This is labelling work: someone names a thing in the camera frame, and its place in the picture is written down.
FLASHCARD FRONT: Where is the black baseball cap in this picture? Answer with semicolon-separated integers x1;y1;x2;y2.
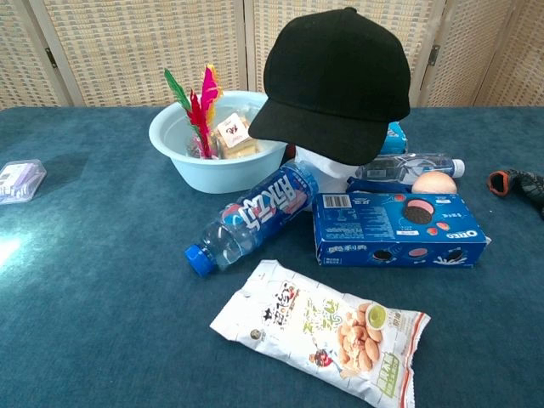
248;7;412;167

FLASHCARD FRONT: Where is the light blue plastic bowl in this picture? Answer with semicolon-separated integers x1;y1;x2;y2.
148;90;288;195

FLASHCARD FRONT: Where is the blue Oreo cookie box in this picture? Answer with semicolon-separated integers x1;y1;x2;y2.
311;191;492;269

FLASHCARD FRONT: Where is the small clear plastic box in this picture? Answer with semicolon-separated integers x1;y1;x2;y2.
0;159;48;207

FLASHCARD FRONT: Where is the blue label sports drink bottle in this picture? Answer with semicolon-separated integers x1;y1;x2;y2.
184;160;320;279

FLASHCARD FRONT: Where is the white foam mannequin head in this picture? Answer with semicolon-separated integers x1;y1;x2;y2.
292;144;362;213

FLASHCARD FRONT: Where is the clear wrapped cake pack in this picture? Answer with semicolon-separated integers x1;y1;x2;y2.
211;112;262;161

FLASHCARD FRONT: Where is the dark blue snack packet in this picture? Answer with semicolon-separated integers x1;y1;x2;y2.
345;176;416;196

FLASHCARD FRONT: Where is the colourful feather shuttlecock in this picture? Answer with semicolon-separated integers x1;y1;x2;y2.
163;63;224;160

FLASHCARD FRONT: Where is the white peanut snack bag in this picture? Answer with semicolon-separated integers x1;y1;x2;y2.
209;258;432;408

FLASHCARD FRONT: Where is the clear water bottle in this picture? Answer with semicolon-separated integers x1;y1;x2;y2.
354;152;467;186

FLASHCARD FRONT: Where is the peach round ball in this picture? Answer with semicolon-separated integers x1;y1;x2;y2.
411;172;459;196

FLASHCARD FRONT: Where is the woven folding screen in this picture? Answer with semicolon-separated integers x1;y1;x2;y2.
0;0;544;110

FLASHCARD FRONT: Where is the grey knit glove orange cuff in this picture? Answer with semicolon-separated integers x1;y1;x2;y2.
486;168;544;220

